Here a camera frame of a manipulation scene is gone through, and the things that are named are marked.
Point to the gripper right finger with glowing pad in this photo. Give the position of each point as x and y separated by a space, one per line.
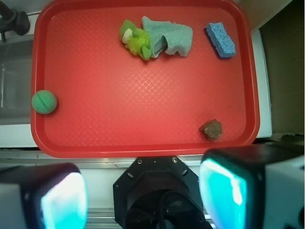
260 186

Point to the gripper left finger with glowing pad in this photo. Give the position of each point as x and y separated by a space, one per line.
43 197

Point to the brown rock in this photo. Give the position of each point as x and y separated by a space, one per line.
212 130

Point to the green textured ball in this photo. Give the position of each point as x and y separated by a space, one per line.
44 102

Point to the red plastic tray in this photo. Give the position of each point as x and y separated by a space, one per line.
114 104

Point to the blue sponge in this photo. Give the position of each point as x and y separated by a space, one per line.
221 41

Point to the teal knitted cloth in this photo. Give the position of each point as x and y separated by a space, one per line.
168 36

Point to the green plush toy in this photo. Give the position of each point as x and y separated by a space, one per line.
136 40

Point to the black clamp knob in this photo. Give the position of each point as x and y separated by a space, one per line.
13 20

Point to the black octagonal mount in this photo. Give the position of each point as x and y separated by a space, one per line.
158 193

